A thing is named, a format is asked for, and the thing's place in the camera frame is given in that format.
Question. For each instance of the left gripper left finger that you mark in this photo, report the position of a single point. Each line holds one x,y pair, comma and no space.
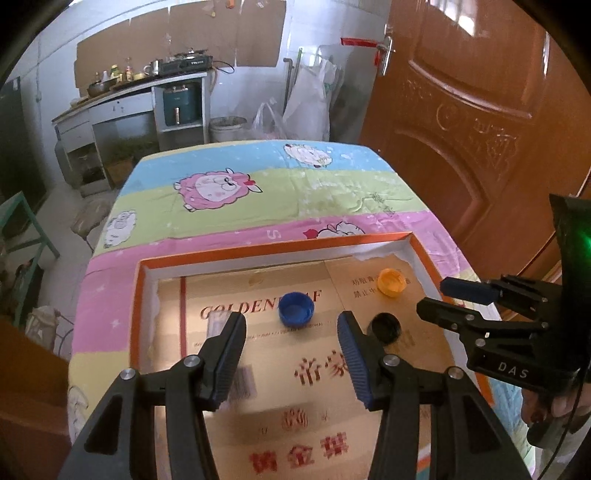
220,356

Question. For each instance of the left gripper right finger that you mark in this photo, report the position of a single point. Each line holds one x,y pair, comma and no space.
363,355

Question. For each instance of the black bottle cap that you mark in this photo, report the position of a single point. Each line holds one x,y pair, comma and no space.
386,328

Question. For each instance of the orange bottle cap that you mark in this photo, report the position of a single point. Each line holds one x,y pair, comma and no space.
391,282

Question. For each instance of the blue bottle cap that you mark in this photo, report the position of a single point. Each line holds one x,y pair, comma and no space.
296,310

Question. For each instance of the person right hand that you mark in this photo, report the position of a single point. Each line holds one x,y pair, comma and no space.
535,410

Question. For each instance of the orange shallow cardboard tray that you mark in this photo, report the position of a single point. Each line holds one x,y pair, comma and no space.
291,411

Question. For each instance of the colourful cartoon sheep tablecloth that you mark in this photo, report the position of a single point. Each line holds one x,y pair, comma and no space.
228,195

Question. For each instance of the green metal stool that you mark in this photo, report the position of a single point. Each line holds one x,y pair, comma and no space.
26,285

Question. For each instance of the white bucket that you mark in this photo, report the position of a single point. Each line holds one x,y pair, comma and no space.
227,128

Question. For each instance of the brown wooden door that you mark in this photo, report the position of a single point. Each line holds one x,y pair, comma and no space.
484,117

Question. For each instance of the white plastic sack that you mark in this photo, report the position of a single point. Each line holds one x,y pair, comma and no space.
307,113

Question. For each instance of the white kitchen counter cabinet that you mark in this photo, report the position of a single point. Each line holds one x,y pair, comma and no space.
100,141

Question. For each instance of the teal air fryer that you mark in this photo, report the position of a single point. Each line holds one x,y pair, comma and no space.
181,104

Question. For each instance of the black gas stove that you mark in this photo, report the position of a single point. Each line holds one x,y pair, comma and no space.
186,64

